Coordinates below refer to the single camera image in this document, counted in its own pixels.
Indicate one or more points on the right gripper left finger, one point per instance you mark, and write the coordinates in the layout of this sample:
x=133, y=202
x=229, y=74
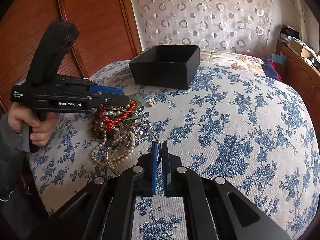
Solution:
x=154, y=161

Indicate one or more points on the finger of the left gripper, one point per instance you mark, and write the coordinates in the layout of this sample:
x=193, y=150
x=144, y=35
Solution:
x=97, y=99
x=105, y=89

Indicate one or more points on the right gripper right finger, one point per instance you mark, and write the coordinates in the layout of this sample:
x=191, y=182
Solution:
x=166, y=169

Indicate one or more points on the grey sleeve left forearm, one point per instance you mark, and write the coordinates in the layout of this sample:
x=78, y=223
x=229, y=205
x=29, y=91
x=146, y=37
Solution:
x=21, y=213

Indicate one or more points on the black open jewelry box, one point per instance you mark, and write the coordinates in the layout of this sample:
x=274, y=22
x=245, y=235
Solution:
x=167, y=66

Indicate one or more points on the green jade bangle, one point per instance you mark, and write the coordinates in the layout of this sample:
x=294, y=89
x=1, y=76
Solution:
x=141, y=101

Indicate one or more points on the flower shaped earring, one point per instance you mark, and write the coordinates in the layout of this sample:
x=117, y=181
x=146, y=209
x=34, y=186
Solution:
x=151, y=102

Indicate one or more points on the red wooden wardrobe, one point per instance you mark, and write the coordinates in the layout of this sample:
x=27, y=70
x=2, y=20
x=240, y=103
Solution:
x=107, y=33

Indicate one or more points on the blue floral white cushion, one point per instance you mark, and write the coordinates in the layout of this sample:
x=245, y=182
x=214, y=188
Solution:
x=253, y=130

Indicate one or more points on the navy blue blanket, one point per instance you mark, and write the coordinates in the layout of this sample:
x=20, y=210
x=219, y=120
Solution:
x=270, y=70

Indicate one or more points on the pink circle patterned curtain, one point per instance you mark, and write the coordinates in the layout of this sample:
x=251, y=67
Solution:
x=244, y=26

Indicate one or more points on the teal cloth by bed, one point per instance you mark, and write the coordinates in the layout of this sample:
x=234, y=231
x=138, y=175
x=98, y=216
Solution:
x=279, y=59

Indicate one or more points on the wooden side cabinet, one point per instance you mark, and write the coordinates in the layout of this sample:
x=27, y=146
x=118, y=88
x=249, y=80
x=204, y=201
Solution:
x=303, y=78

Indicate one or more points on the cardboard box on cabinet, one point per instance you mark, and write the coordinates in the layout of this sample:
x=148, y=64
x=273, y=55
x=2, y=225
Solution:
x=301, y=48

